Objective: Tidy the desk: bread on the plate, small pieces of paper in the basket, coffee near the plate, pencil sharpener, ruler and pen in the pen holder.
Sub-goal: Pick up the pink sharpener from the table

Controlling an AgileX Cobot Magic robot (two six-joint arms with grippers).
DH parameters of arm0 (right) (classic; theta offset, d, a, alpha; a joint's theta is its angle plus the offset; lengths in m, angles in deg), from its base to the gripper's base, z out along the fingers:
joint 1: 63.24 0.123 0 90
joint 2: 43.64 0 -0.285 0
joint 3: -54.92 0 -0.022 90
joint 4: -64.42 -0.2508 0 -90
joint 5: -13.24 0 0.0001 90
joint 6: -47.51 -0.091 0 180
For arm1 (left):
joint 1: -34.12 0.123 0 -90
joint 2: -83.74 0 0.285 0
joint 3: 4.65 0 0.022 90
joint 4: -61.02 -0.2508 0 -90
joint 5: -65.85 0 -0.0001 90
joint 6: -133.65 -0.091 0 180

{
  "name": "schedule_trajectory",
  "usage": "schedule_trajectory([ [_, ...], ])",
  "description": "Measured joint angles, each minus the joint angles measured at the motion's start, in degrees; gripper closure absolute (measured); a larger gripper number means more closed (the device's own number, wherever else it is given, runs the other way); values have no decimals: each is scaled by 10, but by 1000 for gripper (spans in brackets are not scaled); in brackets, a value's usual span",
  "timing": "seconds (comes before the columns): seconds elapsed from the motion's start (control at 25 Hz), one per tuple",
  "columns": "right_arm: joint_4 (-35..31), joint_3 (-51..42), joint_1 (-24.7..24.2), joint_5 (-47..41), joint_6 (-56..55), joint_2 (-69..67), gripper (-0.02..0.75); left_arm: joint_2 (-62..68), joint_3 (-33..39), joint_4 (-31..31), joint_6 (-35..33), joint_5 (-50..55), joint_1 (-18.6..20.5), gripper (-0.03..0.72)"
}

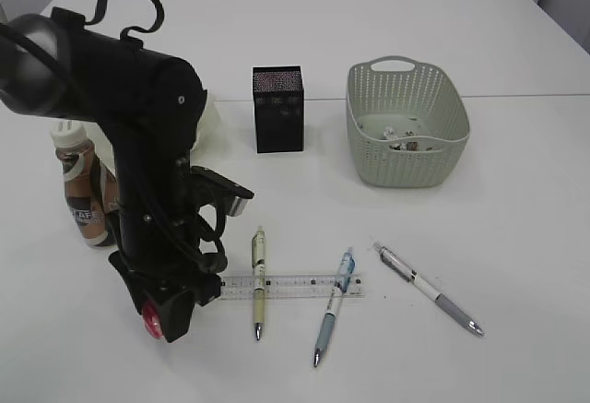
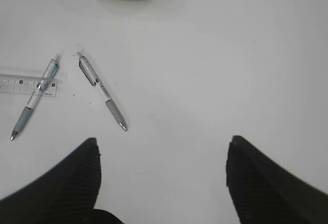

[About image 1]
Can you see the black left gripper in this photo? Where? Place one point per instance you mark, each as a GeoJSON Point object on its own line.
{"type": "Point", "coordinates": [168, 254]}

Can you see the red pencil sharpener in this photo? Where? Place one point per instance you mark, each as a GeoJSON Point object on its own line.
{"type": "Point", "coordinates": [151, 320]}

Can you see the brown Nescafe coffee bottle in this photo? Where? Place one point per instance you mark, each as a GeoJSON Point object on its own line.
{"type": "Point", "coordinates": [91, 190]}

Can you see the clear plastic ruler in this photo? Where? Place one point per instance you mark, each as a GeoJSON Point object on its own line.
{"type": "Point", "coordinates": [278, 287]}

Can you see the light blue pen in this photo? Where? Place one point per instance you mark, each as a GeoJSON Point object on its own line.
{"type": "Point", "coordinates": [339, 288]}

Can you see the white grey pen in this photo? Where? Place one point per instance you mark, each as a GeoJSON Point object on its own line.
{"type": "Point", "coordinates": [413, 277]}

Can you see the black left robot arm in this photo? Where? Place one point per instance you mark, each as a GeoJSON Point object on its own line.
{"type": "Point", "coordinates": [56, 67]}

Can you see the cream patterned pen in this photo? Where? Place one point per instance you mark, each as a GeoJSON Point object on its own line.
{"type": "Point", "coordinates": [259, 281]}

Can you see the black mesh pen holder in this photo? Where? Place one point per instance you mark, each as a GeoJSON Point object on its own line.
{"type": "Point", "coordinates": [278, 96]}

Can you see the green plastic basket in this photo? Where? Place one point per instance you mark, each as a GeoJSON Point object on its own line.
{"type": "Point", "coordinates": [421, 104]}

